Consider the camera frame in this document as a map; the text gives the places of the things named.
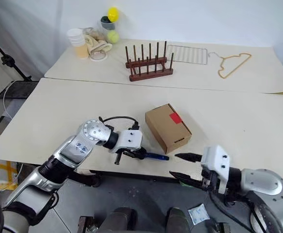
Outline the black tripod stand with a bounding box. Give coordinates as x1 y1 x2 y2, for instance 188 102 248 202
0 31 33 82

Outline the clear plastic container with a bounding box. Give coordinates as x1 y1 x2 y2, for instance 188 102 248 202
97 16 120 45

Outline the metal wire grid rack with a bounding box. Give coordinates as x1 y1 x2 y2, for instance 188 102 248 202
166 44 209 66

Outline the white tape roll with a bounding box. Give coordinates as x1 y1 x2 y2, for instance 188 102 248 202
89 50 108 63

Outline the white floor cable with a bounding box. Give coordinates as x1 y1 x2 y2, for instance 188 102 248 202
2 81 16 118

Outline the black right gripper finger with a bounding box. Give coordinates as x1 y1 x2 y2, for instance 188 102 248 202
169 170 204 189
175 152 203 163

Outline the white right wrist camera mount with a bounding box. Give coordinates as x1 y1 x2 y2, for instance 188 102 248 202
200 145 231 195

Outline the white blue-printed packet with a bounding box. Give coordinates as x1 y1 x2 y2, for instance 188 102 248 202
188 204 211 226

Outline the brown wooden peg rack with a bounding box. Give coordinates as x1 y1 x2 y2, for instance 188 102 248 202
124 40 175 82

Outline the yellow floor tape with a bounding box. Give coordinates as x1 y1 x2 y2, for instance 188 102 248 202
0 159 18 195

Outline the stack of paper cups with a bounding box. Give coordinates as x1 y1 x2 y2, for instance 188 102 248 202
67 28 89 60

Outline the beige cloth bundle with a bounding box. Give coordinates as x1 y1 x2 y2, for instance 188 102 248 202
83 27 113 54

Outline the dark green round item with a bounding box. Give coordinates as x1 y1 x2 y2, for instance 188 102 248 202
100 15 115 30

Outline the black floor mat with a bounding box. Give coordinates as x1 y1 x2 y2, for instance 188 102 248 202
0 80 39 100

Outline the brown metal bracket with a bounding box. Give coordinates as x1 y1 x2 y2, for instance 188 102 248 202
78 215 94 233
215 221 232 233

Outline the yellow-green tennis ball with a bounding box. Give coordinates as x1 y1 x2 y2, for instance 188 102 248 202
106 30 120 44

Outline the dark rounded shape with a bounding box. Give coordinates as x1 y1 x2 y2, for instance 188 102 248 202
166 206 190 233
102 206 139 233

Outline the red tape strip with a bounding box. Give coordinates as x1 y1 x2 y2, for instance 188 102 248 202
169 112 183 124

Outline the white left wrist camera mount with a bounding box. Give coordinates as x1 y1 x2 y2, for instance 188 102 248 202
108 130 143 154

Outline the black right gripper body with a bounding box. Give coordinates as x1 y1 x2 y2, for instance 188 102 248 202
201 166 221 194

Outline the brown cardboard box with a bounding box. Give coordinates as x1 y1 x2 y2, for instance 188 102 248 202
145 103 193 155

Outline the black table frame bar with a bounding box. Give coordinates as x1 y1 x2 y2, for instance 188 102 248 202
66 169 181 188

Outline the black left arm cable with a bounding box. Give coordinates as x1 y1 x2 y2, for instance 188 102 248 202
98 116 140 131

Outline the blue pen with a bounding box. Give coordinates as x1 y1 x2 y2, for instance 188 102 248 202
145 152 170 161

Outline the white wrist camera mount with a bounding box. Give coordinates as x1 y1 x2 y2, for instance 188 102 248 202
108 130 143 154
200 145 231 195

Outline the yellow wire clothes hanger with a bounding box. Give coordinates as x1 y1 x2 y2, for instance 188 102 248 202
208 51 252 79

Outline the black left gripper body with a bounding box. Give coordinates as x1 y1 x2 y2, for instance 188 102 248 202
114 148 137 166

